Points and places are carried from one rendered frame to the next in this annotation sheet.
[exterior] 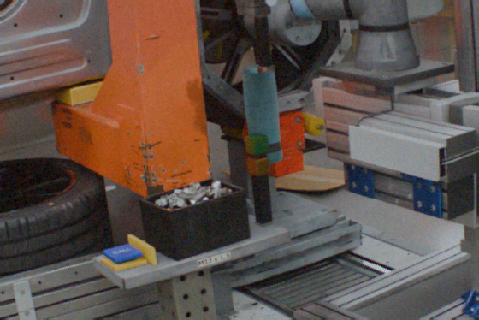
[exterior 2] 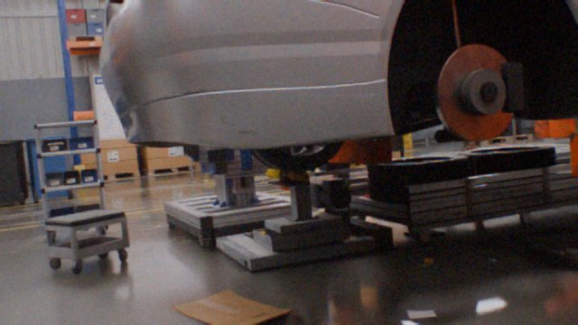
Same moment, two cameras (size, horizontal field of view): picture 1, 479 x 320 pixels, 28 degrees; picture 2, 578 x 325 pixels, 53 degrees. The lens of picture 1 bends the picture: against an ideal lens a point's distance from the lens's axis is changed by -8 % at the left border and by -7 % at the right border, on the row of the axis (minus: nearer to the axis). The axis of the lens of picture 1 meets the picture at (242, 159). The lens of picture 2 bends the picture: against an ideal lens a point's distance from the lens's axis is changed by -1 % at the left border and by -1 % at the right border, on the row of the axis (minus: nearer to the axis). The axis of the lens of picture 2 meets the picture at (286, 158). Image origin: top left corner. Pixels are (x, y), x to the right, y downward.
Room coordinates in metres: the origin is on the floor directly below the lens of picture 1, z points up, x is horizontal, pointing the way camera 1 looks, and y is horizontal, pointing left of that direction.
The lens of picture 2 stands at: (6.50, 0.54, 0.79)
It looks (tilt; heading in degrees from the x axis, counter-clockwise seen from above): 3 degrees down; 190
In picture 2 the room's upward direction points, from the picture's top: 5 degrees counter-clockwise
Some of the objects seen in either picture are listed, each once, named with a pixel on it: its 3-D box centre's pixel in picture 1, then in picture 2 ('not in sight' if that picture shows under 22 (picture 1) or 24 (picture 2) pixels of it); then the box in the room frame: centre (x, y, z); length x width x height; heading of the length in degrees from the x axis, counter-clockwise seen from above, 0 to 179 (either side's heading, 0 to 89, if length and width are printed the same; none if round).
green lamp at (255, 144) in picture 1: (257, 144); not in sight; (2.22, -0.04, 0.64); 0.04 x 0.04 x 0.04; 30
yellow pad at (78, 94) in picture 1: (83, 91); not in sight; (2.79, 0.44, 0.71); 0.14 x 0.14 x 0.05; 30
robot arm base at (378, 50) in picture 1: (385, 43); not in sight; (2.12, -0.34, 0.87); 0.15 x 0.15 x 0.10
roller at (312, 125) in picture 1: (293, 120); (276, 174); (2.96, -0.17, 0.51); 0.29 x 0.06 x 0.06; 30
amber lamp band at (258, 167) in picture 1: (258, 165); not in sight; (2.22, -0.04, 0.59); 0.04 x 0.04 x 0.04; 30
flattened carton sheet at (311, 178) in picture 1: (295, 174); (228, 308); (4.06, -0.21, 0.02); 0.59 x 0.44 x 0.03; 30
